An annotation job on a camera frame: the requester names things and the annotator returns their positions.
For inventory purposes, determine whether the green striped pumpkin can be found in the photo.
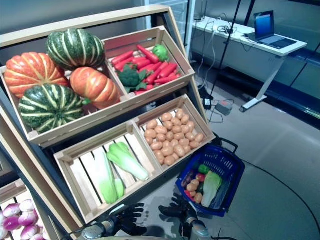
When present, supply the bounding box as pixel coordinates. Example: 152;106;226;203
17;83;85;134
45;28;106;71

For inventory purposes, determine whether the wooden crate with potatoes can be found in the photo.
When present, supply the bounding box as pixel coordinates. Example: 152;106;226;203
132;94;216;174

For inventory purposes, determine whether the wooden crate with onions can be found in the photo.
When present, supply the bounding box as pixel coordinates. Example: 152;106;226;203
0;178;51;240

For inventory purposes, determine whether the wooden crate with cabbages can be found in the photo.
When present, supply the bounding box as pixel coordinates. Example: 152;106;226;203
53;121;165;224

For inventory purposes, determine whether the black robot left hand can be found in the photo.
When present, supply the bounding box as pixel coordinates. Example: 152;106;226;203
116;202;148;236

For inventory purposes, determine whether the open grey laptop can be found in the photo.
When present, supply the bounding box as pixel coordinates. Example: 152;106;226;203
243;10;298;50

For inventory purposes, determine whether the large orange striped pumpkin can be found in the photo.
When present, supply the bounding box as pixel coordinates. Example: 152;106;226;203
4;51;70;99

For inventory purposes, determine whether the small orange striped pumpkin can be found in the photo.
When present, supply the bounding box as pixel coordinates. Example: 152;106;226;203
69;66;122;110

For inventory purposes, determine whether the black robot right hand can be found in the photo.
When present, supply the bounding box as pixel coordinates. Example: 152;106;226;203
158;193;199;223

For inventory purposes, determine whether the red carrot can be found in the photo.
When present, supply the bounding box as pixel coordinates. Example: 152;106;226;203
111;50;135;65
131;56;151;67
136;44;160;64
154;75;179;85
114;57;136;72
159;63;178;79
146;64;165;85
134;84;154;96

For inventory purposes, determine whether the cable bundle on table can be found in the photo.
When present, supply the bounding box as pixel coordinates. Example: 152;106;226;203
216;23;238;35

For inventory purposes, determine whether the wooden crate with pumpkins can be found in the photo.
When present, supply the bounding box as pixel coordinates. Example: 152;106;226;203
0;37;130;148

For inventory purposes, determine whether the blue plastic shopping basket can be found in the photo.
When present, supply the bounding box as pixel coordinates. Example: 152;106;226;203
175;144;246;218

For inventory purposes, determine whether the grey power adapter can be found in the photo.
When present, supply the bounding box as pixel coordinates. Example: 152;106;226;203
214;101;233;116

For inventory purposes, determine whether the black stand pole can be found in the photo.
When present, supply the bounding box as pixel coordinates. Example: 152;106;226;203
208;0;242;101

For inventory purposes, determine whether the red chili pepper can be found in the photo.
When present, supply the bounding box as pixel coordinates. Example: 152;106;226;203
184;189;196;202

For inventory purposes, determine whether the black cable on floor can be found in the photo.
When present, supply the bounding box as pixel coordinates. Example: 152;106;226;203
242;159;320;226

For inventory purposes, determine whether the black basket handle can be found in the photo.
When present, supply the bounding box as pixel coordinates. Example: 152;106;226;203
216;138;239;155

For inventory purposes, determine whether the white office table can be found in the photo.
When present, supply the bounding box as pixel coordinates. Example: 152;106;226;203
191;16;308;113

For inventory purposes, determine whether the dark green broccoli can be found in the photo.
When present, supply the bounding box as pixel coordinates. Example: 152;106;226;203
117;64;149;94

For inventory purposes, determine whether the wooden crate with carrots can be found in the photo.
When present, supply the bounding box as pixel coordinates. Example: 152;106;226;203
101;25;196;101

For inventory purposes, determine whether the white glass-door cabinet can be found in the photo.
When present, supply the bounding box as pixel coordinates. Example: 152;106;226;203
143;0;196;49

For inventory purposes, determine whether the wooden display shelf stand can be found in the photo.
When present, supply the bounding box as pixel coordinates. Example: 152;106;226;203
0;4;213;240

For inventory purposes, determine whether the black power adapter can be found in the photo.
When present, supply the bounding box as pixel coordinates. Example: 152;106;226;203
202;97;214;110

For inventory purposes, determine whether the purple eggplant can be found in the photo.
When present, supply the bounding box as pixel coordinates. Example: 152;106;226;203
181;169;198;187

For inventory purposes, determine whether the small napa cabbage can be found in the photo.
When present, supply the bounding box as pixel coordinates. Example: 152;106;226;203
114;177;126;200

